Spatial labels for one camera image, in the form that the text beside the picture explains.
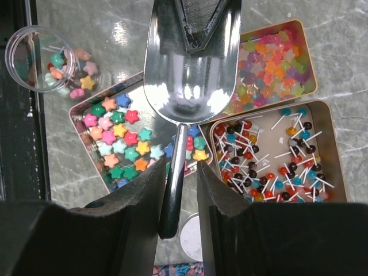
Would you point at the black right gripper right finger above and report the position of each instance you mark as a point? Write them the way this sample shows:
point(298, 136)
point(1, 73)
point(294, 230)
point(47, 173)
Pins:
point(247, 238)

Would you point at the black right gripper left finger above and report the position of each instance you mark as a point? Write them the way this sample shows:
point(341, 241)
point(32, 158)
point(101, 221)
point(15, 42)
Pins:
point(114, 235)

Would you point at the silver metal scoop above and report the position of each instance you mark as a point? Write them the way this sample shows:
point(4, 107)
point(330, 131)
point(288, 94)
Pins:
point(187, 88)

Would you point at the pink tin of star candies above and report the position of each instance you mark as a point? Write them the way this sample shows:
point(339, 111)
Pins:
point(121, 133)

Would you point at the gold tin of gummy candies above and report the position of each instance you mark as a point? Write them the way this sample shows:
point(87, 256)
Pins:
point(274, 66)

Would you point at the patterned blue cloth mat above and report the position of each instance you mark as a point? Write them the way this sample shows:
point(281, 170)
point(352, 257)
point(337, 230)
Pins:
point(194, 268)

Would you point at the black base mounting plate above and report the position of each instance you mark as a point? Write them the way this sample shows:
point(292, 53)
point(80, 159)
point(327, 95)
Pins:
point(24, 157)

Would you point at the clear glass jar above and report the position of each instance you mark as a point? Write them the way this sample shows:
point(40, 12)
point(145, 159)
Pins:
point(41, 59)

